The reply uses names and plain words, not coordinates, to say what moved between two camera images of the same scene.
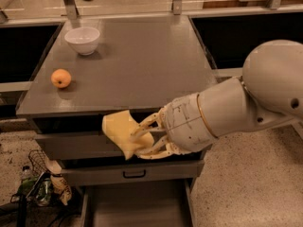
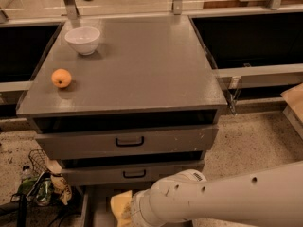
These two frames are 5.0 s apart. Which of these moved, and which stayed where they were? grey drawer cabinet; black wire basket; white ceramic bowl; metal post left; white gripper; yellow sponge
Moved: white gripper; yellow sponge
Stayed: metal post left; white ceramic bowl; black wire basket; grey drawer cabinet
